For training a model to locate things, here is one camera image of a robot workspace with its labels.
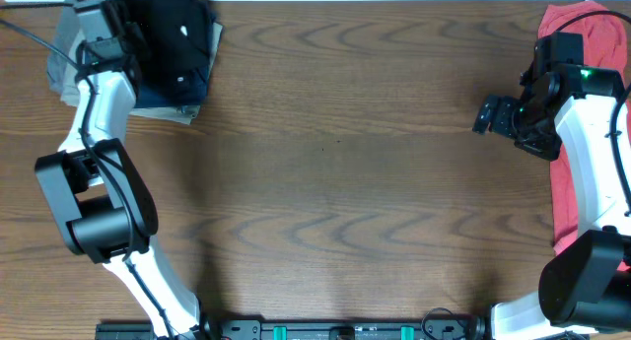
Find black t-shirt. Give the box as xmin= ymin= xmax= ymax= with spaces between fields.
xmin=121 ymin=0 xmax=213 ymax=88

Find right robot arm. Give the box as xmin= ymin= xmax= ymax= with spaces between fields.
xmin=473 ymin=64 xmax=630 ymax=339

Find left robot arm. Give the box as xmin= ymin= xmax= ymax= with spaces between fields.
xmin=35 ymin=13 xmax=207 ymax=339

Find folded navy blue garment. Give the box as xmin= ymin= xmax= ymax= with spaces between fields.
xmin=136 ymin=5 xmax=216 ymax=108

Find folded grey garment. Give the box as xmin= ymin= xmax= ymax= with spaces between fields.
xmin=46 ymin=7 xmax=85 ymax=96

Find folded beige garment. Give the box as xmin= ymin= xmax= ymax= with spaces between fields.
xmin=58 ymin=13 xmax=223 ymax=125

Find red t-shirt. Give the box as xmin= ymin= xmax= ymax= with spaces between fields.
xmin=537 ymin=1 xmax=628 ymax=254

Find left black cable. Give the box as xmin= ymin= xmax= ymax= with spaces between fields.
xmin=0 ymin=1 xmax=174 ymax=340

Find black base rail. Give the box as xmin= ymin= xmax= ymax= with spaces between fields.
xmin=95 ymin=314 xmax=491 ymax=340

